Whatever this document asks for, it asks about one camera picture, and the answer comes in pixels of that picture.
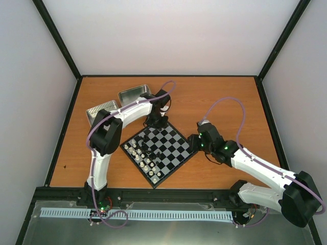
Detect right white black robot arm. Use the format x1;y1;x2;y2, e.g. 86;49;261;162
188;120;326;228

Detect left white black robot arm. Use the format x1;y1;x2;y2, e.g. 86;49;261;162
84;89;171;206

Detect black and silver chessboard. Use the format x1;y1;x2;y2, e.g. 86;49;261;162
120;122;197;189

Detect gold metal tin base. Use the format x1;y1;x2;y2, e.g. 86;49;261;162
118;84;151;107

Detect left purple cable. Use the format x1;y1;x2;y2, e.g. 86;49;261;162
85;80;177;228

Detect purple cable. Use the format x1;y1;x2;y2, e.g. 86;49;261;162
85;80;177;228
201;96;324;228

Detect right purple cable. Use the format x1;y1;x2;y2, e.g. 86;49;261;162
201;96;324;228

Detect light blue slotted cable duct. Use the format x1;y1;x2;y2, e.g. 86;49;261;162
39;207;232;223

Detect black aluminium frame rail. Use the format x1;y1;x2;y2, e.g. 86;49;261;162
32;187;245;207

